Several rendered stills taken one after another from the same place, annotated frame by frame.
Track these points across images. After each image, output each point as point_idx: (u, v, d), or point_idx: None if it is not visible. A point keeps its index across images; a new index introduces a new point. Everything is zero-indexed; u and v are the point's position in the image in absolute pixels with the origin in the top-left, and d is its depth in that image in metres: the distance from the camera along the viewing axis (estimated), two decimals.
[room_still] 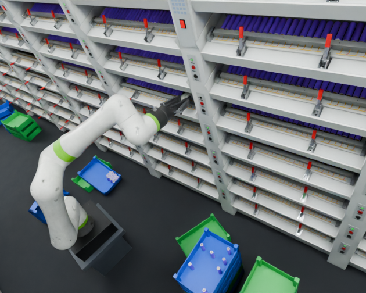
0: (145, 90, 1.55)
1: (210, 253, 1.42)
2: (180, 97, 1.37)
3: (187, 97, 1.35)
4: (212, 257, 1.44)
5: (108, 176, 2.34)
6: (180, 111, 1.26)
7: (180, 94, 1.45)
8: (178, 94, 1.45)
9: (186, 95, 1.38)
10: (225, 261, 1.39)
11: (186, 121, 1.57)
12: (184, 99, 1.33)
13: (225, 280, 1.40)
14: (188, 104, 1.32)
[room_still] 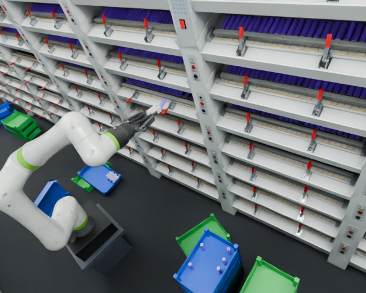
0: (145, 90, 1.55)
1: (183, 96, 1.43)
2: (154, 115, 1.27)
3: (149, 114, 1.30)
4: None
5: (108, 176, 2.34)
6: None
7: (180, 94, 1.45)
8: (178, 94, 1.45)
9: (155, 111, 1.30)
10: (225, 261, 1.39)
11: (186, 121, 1.57)
12: (144, 117, 1.29)
13: (225, 280, 1.40)
14: (138, 113, 1.29)
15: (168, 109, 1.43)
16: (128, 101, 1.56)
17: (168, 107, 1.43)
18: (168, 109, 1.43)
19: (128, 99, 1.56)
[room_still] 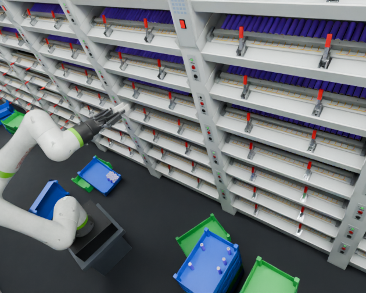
0: (147, 88, 1.56)
1: (185, 93, 1.43)
2: (121, 113, 1.31)
3: (115, 111, 1.35)
4: None
5: (108, 176, 2.34)
6: None
7: (182, 92, 1.45)
8: (179, 92, 1.45)
9: (123, 110, 1.33)
10: (225, 261, 1.39)
11: (186, 121, 1.57)
12: (111, 114, 1.33)
13: (225, 280, 1.40)
14: (105, 110, 1.33)
15: (171, 100, 1.42)
16: (132, 85, 1.55)
17: (170, 101, 1.43)
18: (170, 100, 1.42)
19: (133, 85, 1.56)
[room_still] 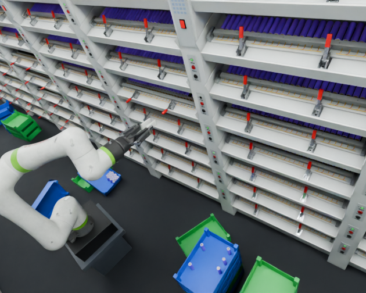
0: (145, 90, 1.55)
1: (185, 93, 1.43)
2: (149, 129, 1.32)
3: (143, 127, 1.35)
4: None
5: (108, 176, 2.34)
6: (119, 136, 1.30)
7: (182, 92, 1.45)
8: (179, 92, 1.45)
9: (150, 125, 1.34)
10: (225, 261, 1.39)
11: (186, 121, 1.57)
12: (139, 130, 1.34)
13: (225, 280, 1.40)
14: (132, 127, 1.34)
15: (168, 109, 1.43)
16: (128, 100, 1.56)
17: (168, 107, 1.43)
18: (168, 109, 1.43)
19: (128, 99, 1.56)
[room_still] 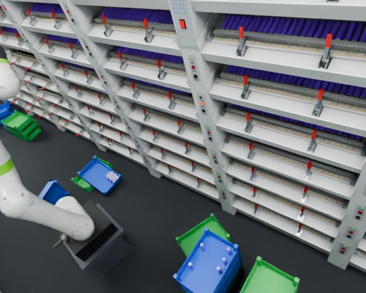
0: (147, 88, 1.56)
1: (185, 93, 1.43)
2: None
3: None
4: None
5: (108, 176, 2.34)
6: None
7: (182, 92, 1.45)
8: (179, 92, 1.45)
9: None
10: (225, 261, 1.39)
11: (186, 121, 1.57)
12: None
13: (225, 280, 1.40)
14: None
15: (171, 100, 1.42)
16: (132, 85, 1.55)
17: (170, 101, 1.43)
18: (170, 100, 1.42)
19: (133, 85, 1.56)
